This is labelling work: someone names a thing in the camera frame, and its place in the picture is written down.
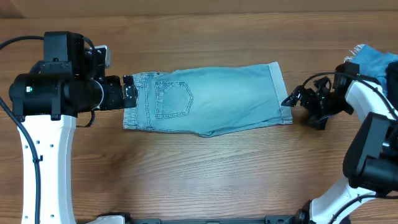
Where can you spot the light blue denim shorts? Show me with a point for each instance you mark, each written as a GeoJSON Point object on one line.
{"type": "Point", "coordinates": [209, 101]}

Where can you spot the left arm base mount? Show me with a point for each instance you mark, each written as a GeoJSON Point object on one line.
{"type": "Point", "coordinates": [112, 218]}

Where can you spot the blue denim garment pile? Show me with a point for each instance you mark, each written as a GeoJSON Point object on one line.
{"type": "Point", "coordinates": [382, 66]}

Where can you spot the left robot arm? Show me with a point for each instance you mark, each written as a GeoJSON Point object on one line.
{"type": "Point", "coordinates": [69, 80]}

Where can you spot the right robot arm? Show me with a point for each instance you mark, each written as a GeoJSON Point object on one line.
{"type": "Point", "coordinates": [370, 163]}

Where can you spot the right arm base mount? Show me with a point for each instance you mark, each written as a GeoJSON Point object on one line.
{"type": "Point", "coordinates": [302, 216]}

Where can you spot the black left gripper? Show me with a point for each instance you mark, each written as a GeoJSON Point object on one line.
{"type": "Point", "coordinates": [129, 92]}

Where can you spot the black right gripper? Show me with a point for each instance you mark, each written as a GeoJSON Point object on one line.
{"type": "Point", "coordinates": [315, 101]}

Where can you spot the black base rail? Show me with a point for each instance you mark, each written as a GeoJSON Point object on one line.
{"type": "Point", "coordinates": [211, 221]}

